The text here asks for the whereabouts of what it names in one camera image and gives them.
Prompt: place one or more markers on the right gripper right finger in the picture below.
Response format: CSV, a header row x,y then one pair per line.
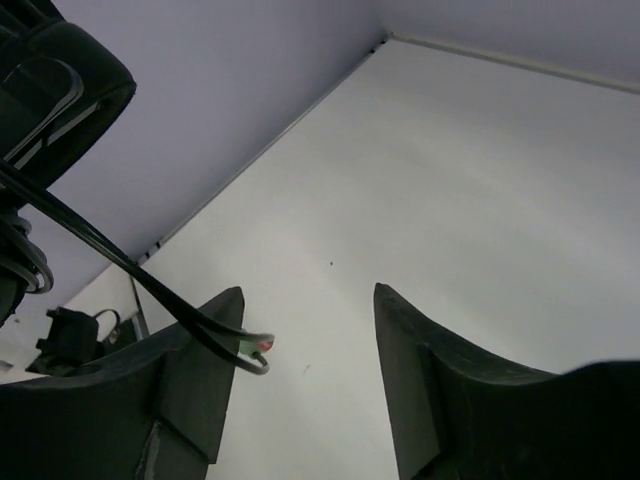
x,y
458,411

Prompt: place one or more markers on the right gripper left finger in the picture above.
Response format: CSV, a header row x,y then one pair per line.
x,y
153,410

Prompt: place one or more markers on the black headset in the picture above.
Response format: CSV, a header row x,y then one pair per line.
x,y
61,90

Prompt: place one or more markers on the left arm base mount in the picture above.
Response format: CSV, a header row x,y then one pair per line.
x,y
76,338

